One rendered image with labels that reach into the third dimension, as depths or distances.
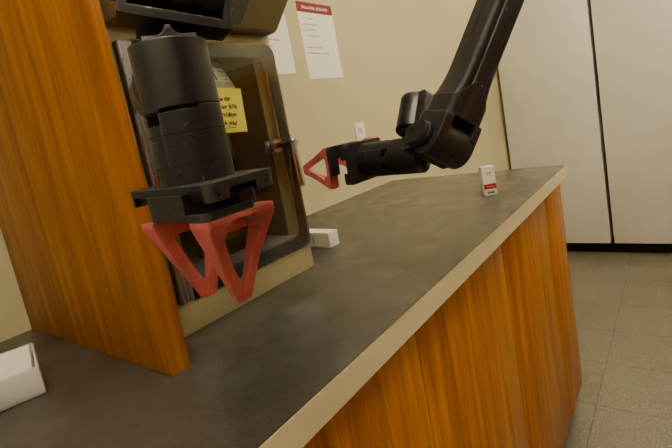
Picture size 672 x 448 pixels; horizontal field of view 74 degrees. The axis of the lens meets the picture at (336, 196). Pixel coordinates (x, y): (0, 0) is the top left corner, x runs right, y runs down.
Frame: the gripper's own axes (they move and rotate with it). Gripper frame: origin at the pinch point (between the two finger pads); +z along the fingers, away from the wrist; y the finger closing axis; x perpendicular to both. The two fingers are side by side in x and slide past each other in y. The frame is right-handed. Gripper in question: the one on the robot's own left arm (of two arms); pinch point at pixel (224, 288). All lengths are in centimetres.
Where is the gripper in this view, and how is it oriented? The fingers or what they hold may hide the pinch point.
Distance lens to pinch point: 38.7
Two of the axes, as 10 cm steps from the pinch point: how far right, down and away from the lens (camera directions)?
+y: -7.9, 0.4, 6.2
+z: 1.8, 9.7, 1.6
